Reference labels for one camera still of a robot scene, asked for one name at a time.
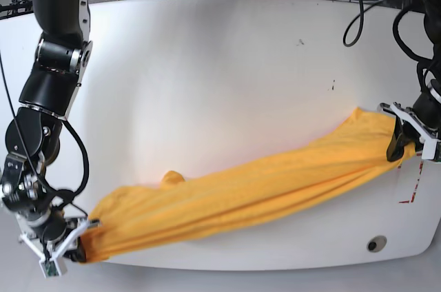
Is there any orange T-shirt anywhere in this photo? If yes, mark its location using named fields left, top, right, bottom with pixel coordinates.
left=81, top=109, right=416, bottom=263

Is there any red tape rectangle marking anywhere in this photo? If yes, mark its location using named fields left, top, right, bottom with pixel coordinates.
left=396, top=156, right=424, bottom=204

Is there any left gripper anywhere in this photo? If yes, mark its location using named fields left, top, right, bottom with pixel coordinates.
left=378, top=102, right=439, bottom=162

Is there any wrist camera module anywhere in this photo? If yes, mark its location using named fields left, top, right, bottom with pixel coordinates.
left=422, top=138, right=440, bottom=163
left=39, top=258, right=67, bottom=278

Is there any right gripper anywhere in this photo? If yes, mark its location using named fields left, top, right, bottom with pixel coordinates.
left=17, top=211, right=101, bottom=263

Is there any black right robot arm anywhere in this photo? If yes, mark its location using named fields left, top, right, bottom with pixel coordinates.
left=1, top=0, right=92, bottom=262

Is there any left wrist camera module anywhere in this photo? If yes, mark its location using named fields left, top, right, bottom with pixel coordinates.
left=422, top=138, right=440, bottom=163

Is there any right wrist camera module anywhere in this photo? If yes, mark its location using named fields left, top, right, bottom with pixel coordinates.
left=39, top=258, right=67, bottom=278

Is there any right table cable grommet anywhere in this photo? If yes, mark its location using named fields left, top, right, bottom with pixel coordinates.
left=367, top=236, right=387, bottom=253

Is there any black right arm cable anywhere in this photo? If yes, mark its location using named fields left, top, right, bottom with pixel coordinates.
left=34, top=119, right=91, bottom=210

